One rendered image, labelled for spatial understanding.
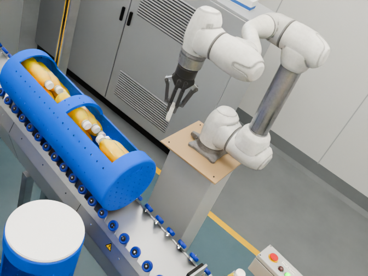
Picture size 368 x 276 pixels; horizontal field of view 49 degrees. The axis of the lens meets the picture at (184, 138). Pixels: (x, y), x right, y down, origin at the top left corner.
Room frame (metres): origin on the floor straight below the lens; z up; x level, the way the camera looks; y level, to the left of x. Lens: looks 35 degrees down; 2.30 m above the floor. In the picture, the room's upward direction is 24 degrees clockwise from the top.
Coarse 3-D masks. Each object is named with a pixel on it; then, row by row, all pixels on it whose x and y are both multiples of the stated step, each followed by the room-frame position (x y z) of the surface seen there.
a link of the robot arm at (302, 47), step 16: (288, 32) 1.70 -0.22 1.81; (304, 32) 1.69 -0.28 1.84; (288, 48) 1.68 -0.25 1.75; (304, 48) 1.65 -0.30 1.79; (320, 48) 1.66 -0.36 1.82; (288, 64) 1.67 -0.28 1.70; (304, 64) 1.66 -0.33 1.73; (320, 64) 1.66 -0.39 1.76; (272, 80) 1.73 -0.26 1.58; (288, 80) 1.69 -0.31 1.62; (272, 96) 1.70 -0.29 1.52; (288, 96) 1.72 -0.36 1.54; (256, 112) 1.74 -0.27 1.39; (272, 112) 1.70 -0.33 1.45; (240, 128) 1.80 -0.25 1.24; (256, 128) 1.71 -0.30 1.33; (240, 144) 1.70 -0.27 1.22; (256, 144) 1.68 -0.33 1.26; (240, 160) 1.69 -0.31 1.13; (256, 160) 1.67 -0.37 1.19
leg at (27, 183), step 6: (24, 174) 1.48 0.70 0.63; (24, 180) 1.48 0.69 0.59; (30, 180) 1.49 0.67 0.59; (24, 186) 1.47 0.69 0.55; (30, 186) 1.49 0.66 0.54; (24, 192) 1.47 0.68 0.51; (30, 192) 1.50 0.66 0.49; (24, 198) 1.47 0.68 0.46; (30, 198) 1.50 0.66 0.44; (18, 204) 1.49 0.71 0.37
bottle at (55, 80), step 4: (40, 64) 1.71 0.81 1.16; (44, 68) 1.69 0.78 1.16; (48, 68) 1.71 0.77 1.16; (48, 72) 1.67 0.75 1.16; (52, 72) 1.70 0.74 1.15; (52, 76) 1.65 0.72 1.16; (52, 80) 1.63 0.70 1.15; (56, 80) 1.64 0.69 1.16; (56, 84) 1.63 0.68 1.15; (60, 84) 1.65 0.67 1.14
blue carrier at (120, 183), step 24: (24, 72) 1.54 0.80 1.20; (24, 96) 1.46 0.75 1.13; (48, 96) 1.44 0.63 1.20; (72, 96) 1.47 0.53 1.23; (48, 120) 1.36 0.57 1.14; (72, 120) 1.35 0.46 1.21; (72, 144) 1.27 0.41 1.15; (96, 144) 1.51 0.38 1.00; (72, 168) 1.24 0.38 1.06; (96, 168) 1.19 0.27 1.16; (120, 168) 1.19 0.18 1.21; (144, 168) 1.28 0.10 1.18; (96, 192) 1.14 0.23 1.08; (120, 192) 1.20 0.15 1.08
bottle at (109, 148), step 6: (102, 138) 1.34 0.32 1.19; (102, 144) 1.31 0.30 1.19; (108, 144) 1.31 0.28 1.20; (114, 144) 1.32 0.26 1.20; (102, 150) 1.29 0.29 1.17; (108, 150) 1.28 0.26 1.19; (114, 150) 1.29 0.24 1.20; (120, 150) 1.30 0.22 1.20; (108, 156) 1.27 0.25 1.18; (114, 156) 1.26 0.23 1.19; (120, 156) 1.27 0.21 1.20
